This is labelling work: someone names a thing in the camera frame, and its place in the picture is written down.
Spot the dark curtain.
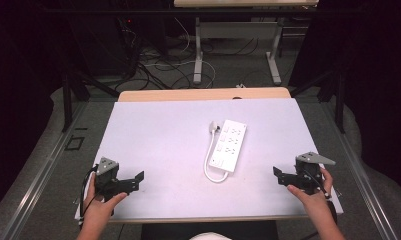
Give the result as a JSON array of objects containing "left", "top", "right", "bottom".
[{"left": 287, "top": 0, "right": 401, "bottom": 201}]

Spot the person's right hand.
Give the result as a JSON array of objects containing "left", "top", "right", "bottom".
[{"left": 286, "top": 167, "right": 334, "bottom": 216}]

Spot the white table mat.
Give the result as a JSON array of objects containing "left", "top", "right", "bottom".
[{"left": 75, "top": 98, "right": 344, "bottom": 223}]

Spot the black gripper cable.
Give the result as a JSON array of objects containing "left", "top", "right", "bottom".
[
  {"left": 302, "top": 169, "right": 339, "bottom": 225},
  {"left": 78, "top": 164, "right": 101, "bottom": 231}
]

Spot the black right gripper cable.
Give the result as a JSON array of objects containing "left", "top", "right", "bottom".
[{"left": 302, "top": 169, "right": 339, "bottom": 225}]

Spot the person's left hand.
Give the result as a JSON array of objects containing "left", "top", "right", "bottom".
[{"left": 82, "top": 173, "right": 129, "bottom": 225}]

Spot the white power strip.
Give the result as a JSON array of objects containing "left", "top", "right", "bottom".
[{"left": 208, "top": 119, "right": 248, "bottom": 174}]

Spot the white power strip cable with plug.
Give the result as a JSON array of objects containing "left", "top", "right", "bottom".
[{"left": 203, "top": 120, "right": 230, "bottom": 184}]

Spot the black metal stand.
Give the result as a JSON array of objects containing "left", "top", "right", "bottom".
[
  {"left": 288, "top": 68, "right": 348, "bottom": 135},
  {"left": 61, "top": 68, "right": 121, "bottom": 133}
]

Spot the white floor cable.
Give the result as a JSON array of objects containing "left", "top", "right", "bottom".
[{"left": 144, "top": 16, "right": 218, "bottom": 90}]

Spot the metal floor rail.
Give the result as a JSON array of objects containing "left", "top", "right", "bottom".
[
  {"left": 0, "top": 99, "right": 90, "bottom": 240},
  {"left": 321, "top": 99, "right": 395, "bottom": 240}
]

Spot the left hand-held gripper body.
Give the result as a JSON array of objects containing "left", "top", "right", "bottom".
[{"left": 93, "top": 156, "right": 130, "bottom": 203}]

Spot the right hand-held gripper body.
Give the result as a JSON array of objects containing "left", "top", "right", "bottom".
[{"left": 293, "top": 151, "right": 337, "bottom": 196}]

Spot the person's white clothing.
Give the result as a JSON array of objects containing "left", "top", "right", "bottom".
[{"left": 189, "top": 232, "right": 233, "bottom": 240}]

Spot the white desk with metal legs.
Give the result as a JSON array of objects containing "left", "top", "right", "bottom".
[{"left": 173, "top": 0, "right": 320, "bottom": 86}]

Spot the tangle of black floor cables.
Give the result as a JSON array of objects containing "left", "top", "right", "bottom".
[{"left": 114, "top": 18, "right": 202, "bottom": 91}]

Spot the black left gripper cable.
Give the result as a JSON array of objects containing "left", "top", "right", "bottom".
[{"left": 78, "top": 164, "right": 101, "bottom": 231}]

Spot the person's black clothing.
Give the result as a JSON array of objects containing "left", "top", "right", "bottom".
[{"left": 141, "top": 220, "right": 280, "bottom": 240}]

